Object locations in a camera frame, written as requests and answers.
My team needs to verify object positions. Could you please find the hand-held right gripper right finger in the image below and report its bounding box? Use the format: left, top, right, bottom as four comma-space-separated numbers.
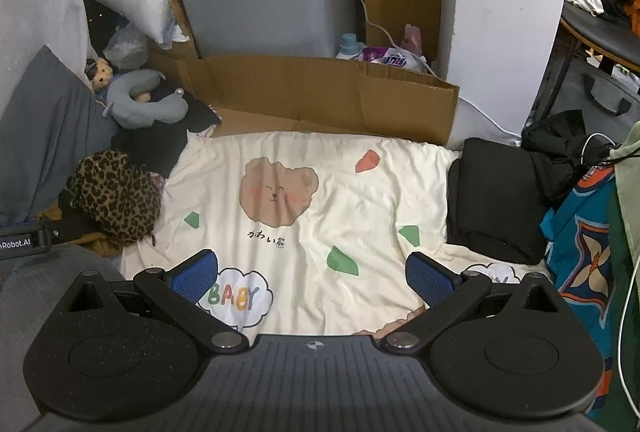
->
375, 252, 566, 355

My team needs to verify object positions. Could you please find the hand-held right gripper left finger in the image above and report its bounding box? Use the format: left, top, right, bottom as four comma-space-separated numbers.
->
64, 249, 249, 355

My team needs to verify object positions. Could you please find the leopard print skirt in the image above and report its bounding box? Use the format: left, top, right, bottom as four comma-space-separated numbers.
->
65, 149, 163, 247

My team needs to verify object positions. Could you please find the mustard cloth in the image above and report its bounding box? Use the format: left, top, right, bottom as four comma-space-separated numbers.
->
37, 204, 126, 257

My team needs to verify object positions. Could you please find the folded black garment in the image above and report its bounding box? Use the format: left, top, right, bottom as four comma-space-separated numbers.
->
445, 138, 551, 265

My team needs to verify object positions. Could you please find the dark grey pillow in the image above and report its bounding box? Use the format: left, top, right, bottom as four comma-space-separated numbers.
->
0, 44, 118, 225

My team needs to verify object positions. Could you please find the cream printed blanket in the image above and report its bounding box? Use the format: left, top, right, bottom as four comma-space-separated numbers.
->
120, 129, 553, 348

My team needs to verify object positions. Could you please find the black cloth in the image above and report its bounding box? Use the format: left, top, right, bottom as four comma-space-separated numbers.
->
110, 92, 223, 177

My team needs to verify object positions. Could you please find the teal patterned cloth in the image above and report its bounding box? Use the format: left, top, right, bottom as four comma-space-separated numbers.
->
540, 162, 640, 413

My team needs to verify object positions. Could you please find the grey neck pillow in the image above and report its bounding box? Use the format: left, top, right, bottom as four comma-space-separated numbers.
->
102, 69, 190, 130

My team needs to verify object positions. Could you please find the black jacket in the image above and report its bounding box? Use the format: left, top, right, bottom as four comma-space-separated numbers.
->
520, 109, 621, 203

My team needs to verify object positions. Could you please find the small plush doll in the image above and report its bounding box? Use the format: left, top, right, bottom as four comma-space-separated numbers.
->
84, 58, 113, 92

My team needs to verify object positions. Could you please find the dark green cloth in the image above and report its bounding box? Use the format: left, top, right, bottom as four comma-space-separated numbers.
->
595, 182, 640, 432

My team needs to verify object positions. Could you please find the clear plastic bag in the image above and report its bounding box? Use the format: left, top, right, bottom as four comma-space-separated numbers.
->
102, 24, 151, 70

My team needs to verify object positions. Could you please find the brown cardboard sheet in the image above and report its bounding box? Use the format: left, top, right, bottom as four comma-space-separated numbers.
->
145, 46, 461, 147

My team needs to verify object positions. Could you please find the purple detergent pouch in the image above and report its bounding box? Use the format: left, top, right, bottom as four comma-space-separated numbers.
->
360, 46, 431, 72

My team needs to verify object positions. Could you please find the pale green garment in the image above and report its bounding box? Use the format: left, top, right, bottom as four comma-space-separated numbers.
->
609, 119, 640, 267

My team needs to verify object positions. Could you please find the pink plastic bag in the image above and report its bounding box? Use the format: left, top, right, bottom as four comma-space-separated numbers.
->
402, 24, 426, 57

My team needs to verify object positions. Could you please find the detergent bottle with blue cap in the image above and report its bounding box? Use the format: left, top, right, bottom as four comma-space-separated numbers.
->
336, 33, 368, 61

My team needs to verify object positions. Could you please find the dark round table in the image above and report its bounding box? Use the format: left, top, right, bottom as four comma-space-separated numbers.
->
537, 4, 640, 113

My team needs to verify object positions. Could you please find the white charging cable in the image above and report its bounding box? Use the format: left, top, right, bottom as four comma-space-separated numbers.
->
580, 132, 640, 405

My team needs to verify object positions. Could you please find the grey bag with handles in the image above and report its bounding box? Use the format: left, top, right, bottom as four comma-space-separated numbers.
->
550, 72, 640, 147

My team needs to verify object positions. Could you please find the white wall cable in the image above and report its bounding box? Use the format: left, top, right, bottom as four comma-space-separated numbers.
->
356, 0, 523, 147

